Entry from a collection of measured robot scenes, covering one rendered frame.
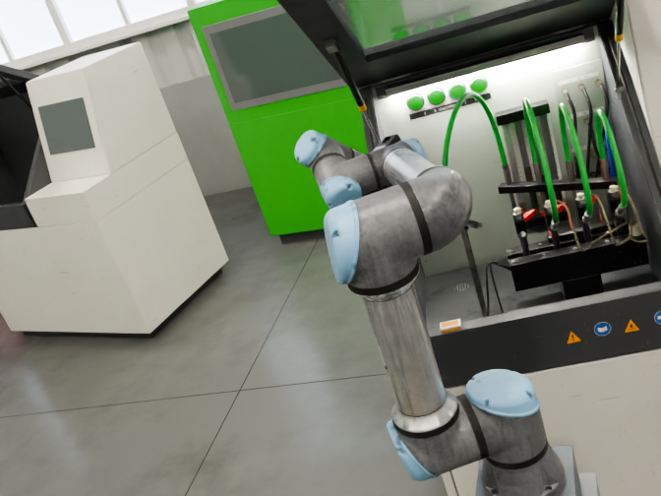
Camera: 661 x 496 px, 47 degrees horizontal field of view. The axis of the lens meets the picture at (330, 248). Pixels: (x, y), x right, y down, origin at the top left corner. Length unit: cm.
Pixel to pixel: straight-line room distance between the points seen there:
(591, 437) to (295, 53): 310
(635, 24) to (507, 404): 105
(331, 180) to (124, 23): 522
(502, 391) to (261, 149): 370
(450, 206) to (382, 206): 10
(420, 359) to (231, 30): 366
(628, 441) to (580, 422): 13
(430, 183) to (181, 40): 537
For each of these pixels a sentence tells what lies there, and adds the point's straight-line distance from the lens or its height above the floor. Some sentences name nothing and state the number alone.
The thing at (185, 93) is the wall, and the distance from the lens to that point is 650.
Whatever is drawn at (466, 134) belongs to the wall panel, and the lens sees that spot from 223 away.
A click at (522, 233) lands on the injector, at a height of 105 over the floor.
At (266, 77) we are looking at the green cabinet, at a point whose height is 113.
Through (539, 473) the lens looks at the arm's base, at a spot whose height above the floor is 96.
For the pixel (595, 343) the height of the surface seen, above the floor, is 84.
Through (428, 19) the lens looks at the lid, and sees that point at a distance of 190.
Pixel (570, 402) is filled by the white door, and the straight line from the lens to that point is 203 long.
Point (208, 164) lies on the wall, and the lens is 665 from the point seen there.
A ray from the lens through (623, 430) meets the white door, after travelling 211.
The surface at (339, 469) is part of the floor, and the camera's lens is 309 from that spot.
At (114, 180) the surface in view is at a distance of 443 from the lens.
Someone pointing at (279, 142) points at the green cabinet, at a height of 72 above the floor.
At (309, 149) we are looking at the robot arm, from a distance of 156.
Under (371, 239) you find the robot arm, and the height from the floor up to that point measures 150.
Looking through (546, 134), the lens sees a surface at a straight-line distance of 222.
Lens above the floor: 195
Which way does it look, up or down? 24 degrees down
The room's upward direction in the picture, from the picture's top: 19 degrees counter-clockwise
